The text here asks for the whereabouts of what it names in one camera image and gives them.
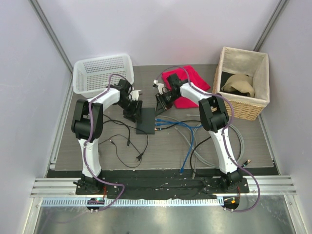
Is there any beige cloth in basket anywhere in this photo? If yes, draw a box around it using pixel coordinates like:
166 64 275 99
221 74 255 98

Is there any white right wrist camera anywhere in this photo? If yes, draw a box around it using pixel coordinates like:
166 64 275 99
153 79 165 94

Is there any red folded cloth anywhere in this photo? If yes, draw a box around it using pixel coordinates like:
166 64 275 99
161 65 211 109

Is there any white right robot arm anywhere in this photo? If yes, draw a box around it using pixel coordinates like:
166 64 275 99
156 74 242 193

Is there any thin black power cord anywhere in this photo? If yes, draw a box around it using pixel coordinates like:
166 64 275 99
101 134 142 169

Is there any black ethernet cable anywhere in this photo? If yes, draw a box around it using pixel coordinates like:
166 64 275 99
156 121 213 169
103 116 149 162

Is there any blue ethernet cable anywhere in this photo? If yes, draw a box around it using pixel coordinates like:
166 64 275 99
155 117 195 173
155 117 203 130

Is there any wicker basket with liner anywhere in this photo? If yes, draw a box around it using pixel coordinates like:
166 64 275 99
213 47 270 121

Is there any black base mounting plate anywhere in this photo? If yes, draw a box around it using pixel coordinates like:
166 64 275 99
47 168 251 201

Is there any aluminium front rail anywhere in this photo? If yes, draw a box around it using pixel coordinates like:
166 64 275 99
31 175 296 209

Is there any grey ethernet cable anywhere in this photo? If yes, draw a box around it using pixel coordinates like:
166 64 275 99
175 113 245 178

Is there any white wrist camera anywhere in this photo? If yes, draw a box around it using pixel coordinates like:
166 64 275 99
153 79 165 94
129 90 142 101

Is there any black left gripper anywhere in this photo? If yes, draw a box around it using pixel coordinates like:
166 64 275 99
117 98 143 123

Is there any black network switch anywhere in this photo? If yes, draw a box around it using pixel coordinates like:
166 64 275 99
136 107 155 135

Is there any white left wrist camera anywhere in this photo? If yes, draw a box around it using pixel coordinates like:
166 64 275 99
129 90 142 101

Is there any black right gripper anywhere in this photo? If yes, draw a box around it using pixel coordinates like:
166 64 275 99
155 92 179 117

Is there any white perforated plastic basket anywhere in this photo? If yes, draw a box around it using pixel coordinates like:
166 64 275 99
72 54 134 98

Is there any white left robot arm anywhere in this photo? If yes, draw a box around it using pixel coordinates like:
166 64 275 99
71 79 142 195

